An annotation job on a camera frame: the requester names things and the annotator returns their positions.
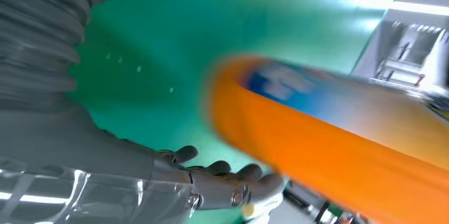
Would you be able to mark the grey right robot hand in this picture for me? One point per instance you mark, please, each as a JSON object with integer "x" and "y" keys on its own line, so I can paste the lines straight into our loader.
{"x": 87, "y": 159}

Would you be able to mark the white machine base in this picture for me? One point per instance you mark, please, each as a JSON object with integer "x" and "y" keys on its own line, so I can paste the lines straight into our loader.
{"x": 403, "y": 61}

